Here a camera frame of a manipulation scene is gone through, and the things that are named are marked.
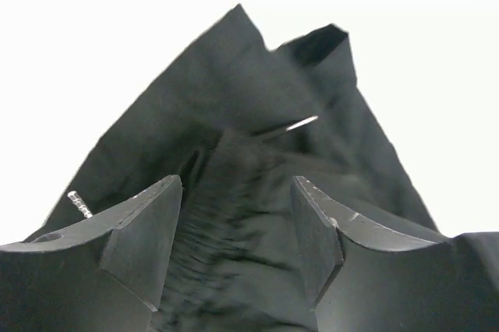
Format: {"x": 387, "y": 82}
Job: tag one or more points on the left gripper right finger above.
{"x": 363, "y": 275}

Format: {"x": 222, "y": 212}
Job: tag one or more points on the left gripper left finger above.
{"x": 104, "y": 273}

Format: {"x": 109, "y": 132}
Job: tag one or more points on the black trousers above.
{"x": 237, "y": 123}

